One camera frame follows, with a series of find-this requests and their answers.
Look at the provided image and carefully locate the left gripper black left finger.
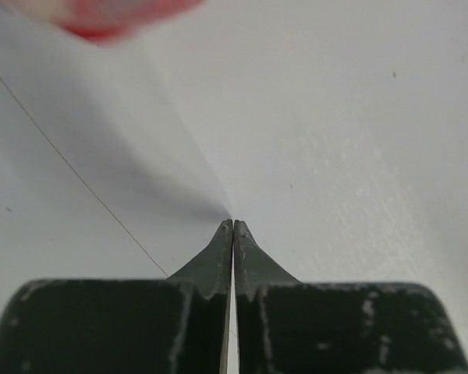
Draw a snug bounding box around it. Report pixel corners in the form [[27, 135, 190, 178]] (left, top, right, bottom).
[[0, 220, 233, 373]]

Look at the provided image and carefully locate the yellow tea bottle red label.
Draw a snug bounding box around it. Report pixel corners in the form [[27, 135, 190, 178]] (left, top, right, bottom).
[[44, 0, 202, 42]]

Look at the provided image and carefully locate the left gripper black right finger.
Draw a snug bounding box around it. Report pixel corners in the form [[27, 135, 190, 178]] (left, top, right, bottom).
[[233, 221, 468, 373]]

